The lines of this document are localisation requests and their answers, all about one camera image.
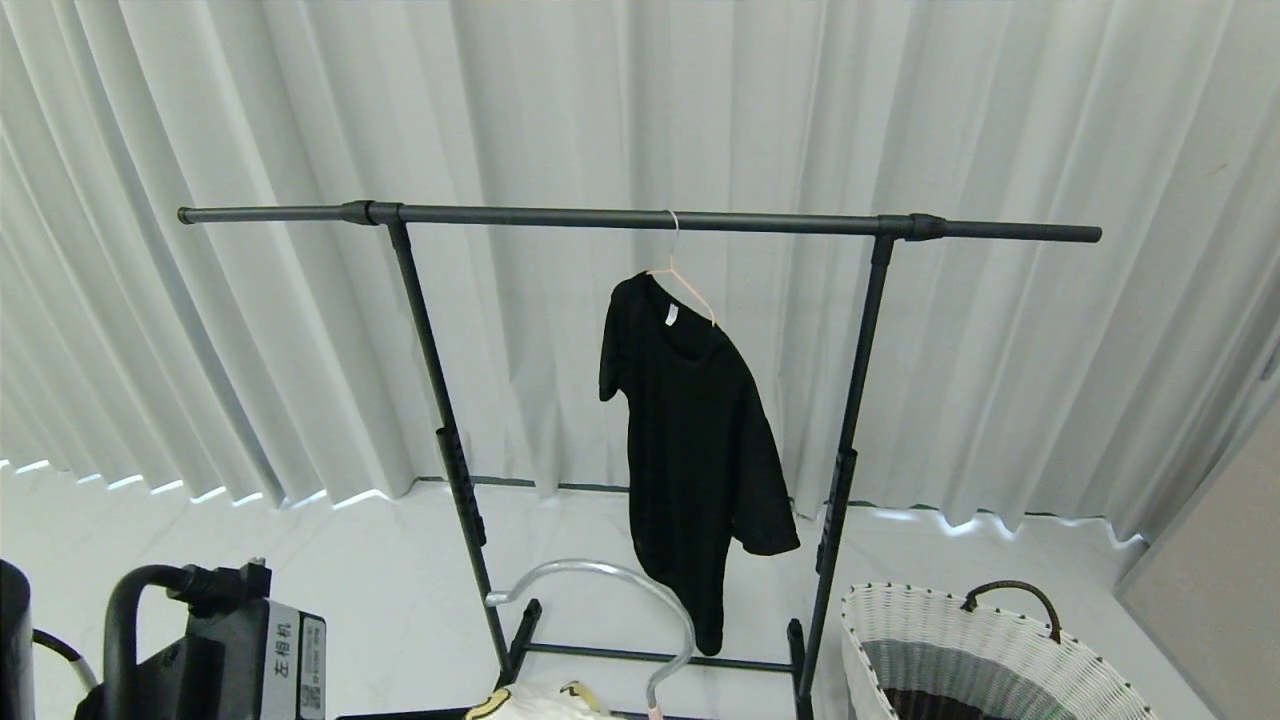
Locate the white curtain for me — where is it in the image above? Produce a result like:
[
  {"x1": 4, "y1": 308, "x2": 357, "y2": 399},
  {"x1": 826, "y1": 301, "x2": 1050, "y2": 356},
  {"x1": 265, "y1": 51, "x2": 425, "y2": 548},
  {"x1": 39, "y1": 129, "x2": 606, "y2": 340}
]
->
[{"x1": 0, "y1": 0, "x2": 1280, "y2": 546}]

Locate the cream printed garment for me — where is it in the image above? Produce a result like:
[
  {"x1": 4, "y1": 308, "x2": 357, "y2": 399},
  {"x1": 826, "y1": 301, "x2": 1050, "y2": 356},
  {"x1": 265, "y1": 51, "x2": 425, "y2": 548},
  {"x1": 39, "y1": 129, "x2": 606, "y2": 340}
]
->
[{"x1": 465, "y1": 682, "x2": 626, "y2": 720}]

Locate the pink clothes hanger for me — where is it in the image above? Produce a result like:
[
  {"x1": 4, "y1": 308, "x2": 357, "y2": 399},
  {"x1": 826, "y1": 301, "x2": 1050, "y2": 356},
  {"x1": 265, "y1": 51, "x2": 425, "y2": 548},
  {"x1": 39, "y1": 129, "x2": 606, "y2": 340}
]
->
[
  {"x1": 485, "y1": 558, "x2": 696, "y2": 720},
  {"x1": 645, "y1": 210, "x2": 719, "y2": 329}
]

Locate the black T-shirt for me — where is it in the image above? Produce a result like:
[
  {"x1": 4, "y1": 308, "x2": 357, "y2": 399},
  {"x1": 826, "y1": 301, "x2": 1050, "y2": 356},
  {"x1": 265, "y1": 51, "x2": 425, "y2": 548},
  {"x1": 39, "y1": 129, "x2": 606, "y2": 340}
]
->
[{"x1": 598, "y1": 272, "x2": 801, "y2": 657}]

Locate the white laundry basket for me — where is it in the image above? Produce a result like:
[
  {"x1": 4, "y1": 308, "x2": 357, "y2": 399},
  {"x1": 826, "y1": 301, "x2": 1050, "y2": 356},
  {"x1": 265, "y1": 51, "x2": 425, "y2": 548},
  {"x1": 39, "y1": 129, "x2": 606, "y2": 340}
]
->
[{"x1": 840, "y1": 580, "x2": 1156, "y2": 720}]

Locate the black clothes rack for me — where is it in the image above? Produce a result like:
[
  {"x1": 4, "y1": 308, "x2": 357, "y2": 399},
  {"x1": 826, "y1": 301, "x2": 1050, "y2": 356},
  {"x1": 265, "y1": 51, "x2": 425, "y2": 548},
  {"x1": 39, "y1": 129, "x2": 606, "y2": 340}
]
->
[{"x1": 178, "y1": 200, "x2": 1103, "y2": 720}]

